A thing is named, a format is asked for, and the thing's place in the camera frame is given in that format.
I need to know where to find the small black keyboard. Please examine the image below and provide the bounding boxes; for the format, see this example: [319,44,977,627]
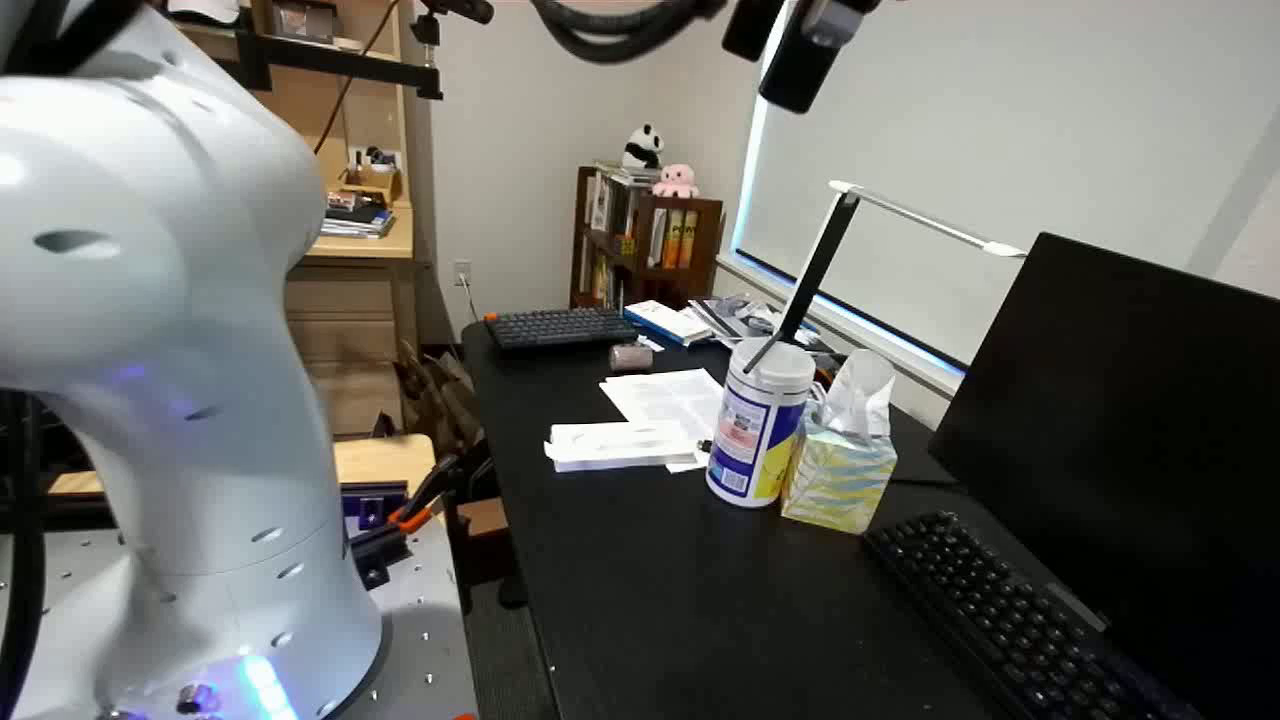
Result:
[482,305,644,357]

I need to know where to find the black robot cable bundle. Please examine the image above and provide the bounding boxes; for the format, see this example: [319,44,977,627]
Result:
[526,0,734,70]

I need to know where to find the black computer monitor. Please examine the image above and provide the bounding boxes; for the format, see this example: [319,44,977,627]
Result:
[926,230,1280,720]

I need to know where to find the large black computer keyboard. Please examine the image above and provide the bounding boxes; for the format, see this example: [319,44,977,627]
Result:
[858,508,1204,720]

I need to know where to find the yellow patterned tissue box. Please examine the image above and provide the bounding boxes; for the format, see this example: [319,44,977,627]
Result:
[777,350,902,541]

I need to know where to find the pink plush toy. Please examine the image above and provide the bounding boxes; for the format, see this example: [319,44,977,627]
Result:
[653,159,705,205]

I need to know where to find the black metal clamp bracket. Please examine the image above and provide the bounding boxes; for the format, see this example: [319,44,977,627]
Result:
[234,7,446,105]

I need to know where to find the light wooden board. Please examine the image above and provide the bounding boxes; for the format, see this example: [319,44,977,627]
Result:
[47,429,438,500]

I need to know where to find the blue white book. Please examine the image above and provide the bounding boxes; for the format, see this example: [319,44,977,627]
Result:
[618,295,718,357]

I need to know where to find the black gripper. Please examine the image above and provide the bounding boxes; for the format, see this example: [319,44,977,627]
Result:
[757,0,884,121]

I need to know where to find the orange handled pliers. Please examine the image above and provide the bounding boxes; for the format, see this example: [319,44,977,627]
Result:
[346,453,462,551]

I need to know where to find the panda plush toy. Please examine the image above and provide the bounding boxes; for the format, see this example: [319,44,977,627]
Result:
[618,121,669,189]

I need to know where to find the small grey block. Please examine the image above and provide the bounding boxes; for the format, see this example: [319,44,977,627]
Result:
[602,340,661,376]

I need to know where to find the stacked books on shelf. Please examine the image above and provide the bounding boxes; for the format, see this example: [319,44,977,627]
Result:
[316,189,399,245]

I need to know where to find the white window roller blind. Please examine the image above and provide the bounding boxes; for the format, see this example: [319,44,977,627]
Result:
[726,0,1280,392]

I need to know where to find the white blue yellow wipes canister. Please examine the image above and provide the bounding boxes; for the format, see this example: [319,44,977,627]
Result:
[700,333,818,513]

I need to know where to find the small cardboard box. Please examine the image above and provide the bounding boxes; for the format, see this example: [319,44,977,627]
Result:
[335,144,408,205]

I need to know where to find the light wooden shelf unit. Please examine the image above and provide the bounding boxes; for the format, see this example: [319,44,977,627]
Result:
[169,0,446,444]

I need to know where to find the white printed paper sheets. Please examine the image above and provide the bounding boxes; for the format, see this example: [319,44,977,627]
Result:
[597,364,733,450]

